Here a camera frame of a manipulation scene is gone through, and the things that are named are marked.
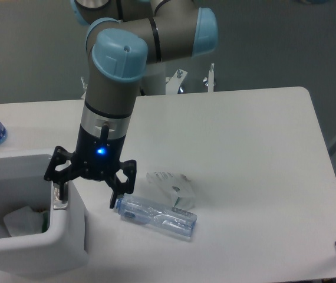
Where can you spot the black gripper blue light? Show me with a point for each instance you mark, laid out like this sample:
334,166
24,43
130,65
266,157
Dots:
93,159

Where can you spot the white push-button trash can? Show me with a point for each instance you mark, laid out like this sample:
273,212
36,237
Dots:
40,233

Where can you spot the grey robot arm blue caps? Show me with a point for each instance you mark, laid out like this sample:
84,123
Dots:
123,37

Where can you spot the white crumpled trash in can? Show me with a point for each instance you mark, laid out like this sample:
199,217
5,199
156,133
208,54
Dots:
25,221

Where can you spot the crushed clear plastic bottle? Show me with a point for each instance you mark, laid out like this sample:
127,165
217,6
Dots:
166,219

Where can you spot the crumpled white paper carton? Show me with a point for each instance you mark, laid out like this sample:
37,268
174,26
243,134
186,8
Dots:
176,186

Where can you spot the white metal base frame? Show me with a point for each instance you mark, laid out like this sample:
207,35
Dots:
174,84

